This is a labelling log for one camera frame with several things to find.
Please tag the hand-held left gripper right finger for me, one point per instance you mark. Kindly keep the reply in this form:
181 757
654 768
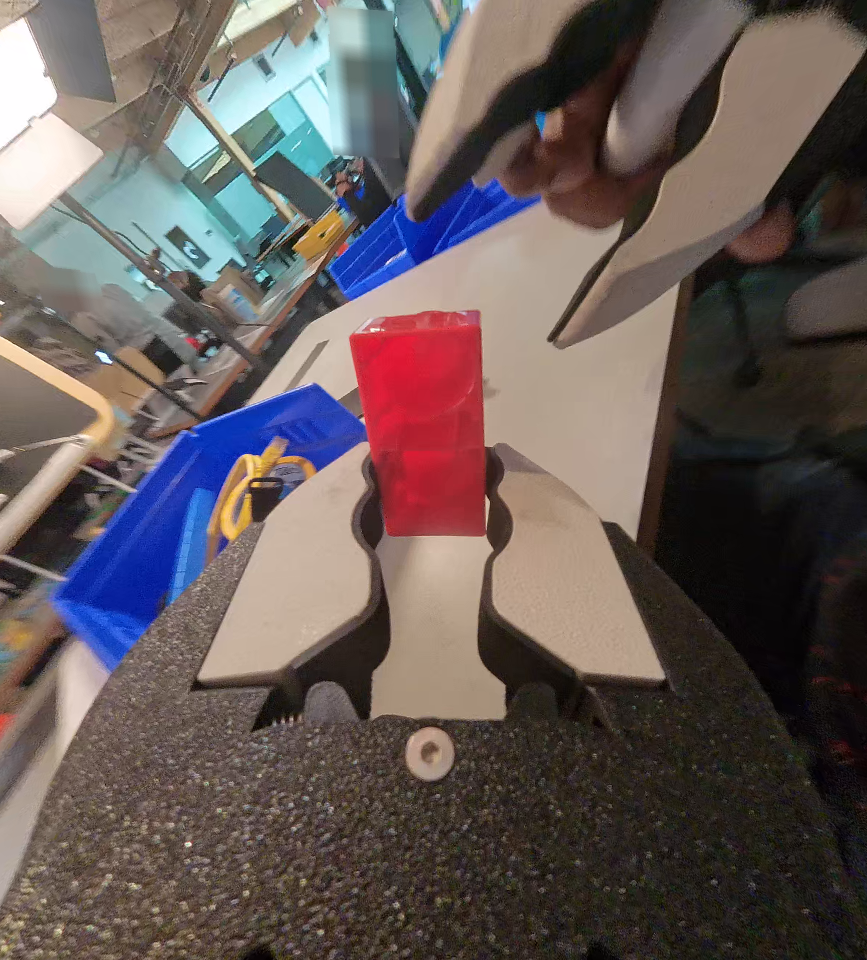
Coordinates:
568 592

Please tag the blue flat piece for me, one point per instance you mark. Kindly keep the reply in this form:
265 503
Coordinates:
197 536

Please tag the grey office chair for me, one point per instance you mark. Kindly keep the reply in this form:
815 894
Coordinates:
846 296

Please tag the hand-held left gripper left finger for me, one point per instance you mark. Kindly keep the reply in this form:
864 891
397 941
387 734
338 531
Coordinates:
298 585

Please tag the blue plastic bin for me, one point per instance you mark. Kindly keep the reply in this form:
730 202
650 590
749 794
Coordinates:
370 255
141 540
463 217

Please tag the cardboard box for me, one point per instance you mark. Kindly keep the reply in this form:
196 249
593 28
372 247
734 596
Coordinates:
232 291

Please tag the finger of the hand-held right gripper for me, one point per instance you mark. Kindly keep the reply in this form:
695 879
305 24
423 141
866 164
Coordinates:
741 165
471 82

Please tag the tilted black table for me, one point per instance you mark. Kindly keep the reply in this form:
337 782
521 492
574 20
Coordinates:
6 405

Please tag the red plastic block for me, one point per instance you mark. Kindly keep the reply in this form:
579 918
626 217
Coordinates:
422 420

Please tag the small black clip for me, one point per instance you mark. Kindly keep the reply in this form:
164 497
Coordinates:
265 495

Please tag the person's right hand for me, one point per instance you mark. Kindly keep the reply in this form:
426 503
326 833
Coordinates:
568 165

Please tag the yellow box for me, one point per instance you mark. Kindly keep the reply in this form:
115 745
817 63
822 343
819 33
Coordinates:
319 238

